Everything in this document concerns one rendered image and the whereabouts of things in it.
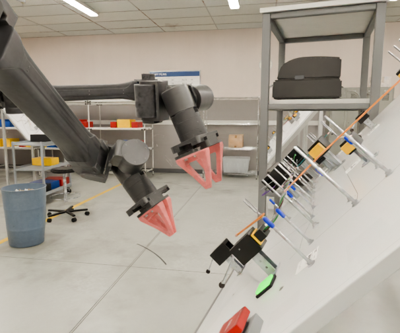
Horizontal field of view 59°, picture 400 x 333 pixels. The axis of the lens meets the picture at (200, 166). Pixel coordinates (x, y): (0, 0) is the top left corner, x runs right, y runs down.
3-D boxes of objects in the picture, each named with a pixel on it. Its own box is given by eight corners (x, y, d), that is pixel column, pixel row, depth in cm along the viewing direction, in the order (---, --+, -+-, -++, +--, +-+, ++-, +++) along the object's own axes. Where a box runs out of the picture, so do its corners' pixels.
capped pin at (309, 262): (307, 266, 54) (255, 216, 55) (314, 259, 54) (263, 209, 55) (309, 268, 52) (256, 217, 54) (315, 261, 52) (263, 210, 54)
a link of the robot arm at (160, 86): (138, 123, 73) (135, 80, 71) (169, 117, 83) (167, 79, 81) (187, 126, 68) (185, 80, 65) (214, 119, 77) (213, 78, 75)
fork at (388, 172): (395, 170, 56) (328, 111, 59) (386, 178, 57) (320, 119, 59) (393, 168, 58) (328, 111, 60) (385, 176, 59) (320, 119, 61)
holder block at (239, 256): (249, 256, 73) (235, 242, 73) (267, 240, 70) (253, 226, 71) (243, 265, 69) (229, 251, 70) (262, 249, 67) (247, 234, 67)
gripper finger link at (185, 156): (232, 176, 70) (214, 133, 70) (220, 185, 64) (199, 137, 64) (204, 187, 73) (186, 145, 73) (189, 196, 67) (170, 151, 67)
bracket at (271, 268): (272, 269, 72) (255, 252, 72) (280, 262, 70) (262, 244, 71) (267, 281, 67) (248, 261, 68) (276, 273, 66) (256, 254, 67)
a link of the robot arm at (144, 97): (140, 108, 112) (138, 73, 110) (158, 108, 113) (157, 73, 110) (136, 128, 71) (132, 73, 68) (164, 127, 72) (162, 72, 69)
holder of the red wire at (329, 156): (349, 152, 120) (325, 130, 122) (344, 162, 109) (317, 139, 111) (338, 162, 123) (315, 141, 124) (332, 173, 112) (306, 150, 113)
